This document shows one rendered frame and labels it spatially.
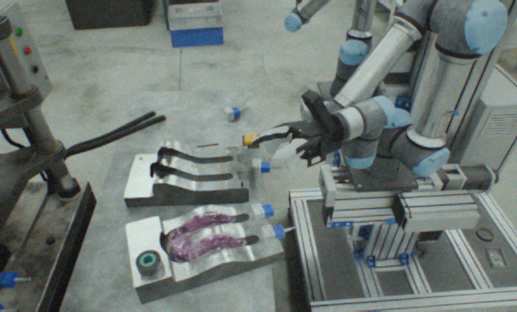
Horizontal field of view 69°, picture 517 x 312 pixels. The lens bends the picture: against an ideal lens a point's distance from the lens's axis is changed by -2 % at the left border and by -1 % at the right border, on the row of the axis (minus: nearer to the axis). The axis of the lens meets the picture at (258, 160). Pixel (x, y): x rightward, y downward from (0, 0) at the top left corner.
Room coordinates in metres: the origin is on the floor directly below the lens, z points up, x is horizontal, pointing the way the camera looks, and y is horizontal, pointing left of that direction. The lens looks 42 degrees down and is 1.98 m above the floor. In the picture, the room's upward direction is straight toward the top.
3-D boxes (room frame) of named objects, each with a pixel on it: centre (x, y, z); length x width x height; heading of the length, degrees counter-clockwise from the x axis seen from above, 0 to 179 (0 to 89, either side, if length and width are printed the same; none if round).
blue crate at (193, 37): (4.38, 0.73, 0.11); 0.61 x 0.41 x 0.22; 98
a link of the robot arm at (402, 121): (1.01, -0.44, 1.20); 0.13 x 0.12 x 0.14; 30
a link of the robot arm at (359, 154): (0.79, -0.26, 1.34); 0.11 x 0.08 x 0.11; 30
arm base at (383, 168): (1.02, -0.44, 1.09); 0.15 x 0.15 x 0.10
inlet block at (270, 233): (0.87, -0.08, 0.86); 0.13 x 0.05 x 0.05; 110
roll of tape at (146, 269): (0.68, 0.35, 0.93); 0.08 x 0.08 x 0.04
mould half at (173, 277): (0.82, 0.19, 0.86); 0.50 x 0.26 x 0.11; 110
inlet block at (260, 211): (0.97, -0.04, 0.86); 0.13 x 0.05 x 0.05; 110
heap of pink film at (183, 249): (0.82, 0.19, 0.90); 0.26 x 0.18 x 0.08; 110
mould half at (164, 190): (1.17, 0.29, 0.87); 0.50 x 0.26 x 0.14; 93
